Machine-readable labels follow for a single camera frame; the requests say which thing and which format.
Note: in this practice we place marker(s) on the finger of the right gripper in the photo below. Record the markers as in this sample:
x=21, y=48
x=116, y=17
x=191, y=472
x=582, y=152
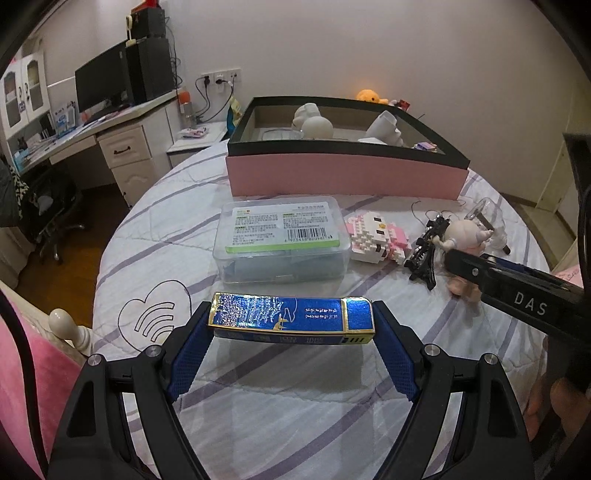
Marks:
x=480, y=272

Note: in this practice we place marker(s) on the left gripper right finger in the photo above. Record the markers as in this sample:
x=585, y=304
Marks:
x=490, y=439

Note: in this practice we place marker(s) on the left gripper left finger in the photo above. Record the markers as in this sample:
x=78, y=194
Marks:
x=93, y=440

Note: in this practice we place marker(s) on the blue gold cigarette box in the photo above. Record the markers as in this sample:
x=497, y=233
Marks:
x=291, y=320

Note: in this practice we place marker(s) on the white plastic stool toy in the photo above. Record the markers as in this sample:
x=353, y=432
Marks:
x=384, y=131

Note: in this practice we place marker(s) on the white gourd-shaped figurine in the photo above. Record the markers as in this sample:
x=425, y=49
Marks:
x=309, y=121

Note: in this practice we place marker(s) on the person's right hand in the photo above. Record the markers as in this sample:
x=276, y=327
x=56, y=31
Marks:
x=571, y=406

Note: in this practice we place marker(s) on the pink pig doll figure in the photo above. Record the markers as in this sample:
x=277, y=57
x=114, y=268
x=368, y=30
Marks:
x=466, y=236

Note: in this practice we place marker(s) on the clear glass bottle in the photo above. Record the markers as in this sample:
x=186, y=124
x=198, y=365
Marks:
x=488, y=216

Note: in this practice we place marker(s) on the pink bedding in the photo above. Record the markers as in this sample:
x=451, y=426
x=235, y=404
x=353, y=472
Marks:
x=38, y=372

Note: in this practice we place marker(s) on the black hair clip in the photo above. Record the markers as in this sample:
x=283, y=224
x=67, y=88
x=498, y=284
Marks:
x=421, y=261

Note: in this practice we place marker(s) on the pink white block cat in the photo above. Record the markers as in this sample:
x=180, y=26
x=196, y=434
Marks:
x=373, y=240

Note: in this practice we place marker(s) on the striped white table cloth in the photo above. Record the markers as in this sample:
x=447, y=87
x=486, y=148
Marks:
x=275, y=411

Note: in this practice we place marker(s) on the pink block toy flat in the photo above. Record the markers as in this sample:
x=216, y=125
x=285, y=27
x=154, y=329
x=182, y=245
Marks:
x=426, y=146

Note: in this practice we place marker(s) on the clear plastic box green label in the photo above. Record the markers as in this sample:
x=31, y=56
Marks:
x=281, y=240

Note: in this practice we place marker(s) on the black office chair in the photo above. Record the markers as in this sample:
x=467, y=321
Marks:
x=44, y=204

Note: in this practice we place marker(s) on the orange octopus plush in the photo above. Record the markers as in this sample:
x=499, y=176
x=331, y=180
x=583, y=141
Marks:
x=369, y=95

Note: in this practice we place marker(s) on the pink black storage box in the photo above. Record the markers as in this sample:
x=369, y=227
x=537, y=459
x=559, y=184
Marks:
x=267, y=157

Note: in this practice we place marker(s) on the white desk with drawers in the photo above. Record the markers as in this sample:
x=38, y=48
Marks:
x=133, y=145

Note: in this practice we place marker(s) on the white bedside cabinet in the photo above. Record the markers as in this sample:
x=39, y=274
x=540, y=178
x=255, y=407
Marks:
x=183, y=148

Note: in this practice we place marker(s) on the yellow snack bag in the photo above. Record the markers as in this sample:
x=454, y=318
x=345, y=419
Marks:
x=233, y=115

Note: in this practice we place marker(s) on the orange cap bottle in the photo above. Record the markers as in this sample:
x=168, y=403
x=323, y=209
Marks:
x=185, y=107

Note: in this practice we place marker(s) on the white glass door cabinet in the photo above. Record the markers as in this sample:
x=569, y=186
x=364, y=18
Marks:
x=24, y=93

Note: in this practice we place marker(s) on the black computer monitor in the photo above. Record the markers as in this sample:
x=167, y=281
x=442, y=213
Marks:
x=101, y=82

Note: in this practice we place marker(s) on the black computer tower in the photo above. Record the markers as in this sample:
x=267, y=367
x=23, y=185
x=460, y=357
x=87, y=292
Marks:
x=148, y=70

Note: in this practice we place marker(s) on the black upper speaker box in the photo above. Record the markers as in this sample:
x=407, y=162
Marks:
x=148, y=23

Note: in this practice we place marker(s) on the white bed post knob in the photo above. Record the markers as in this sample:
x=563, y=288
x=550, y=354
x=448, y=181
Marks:
x=63, y=326

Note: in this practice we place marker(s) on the wall power socket strip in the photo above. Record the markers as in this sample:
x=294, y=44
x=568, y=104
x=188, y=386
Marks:
x=231, y=76

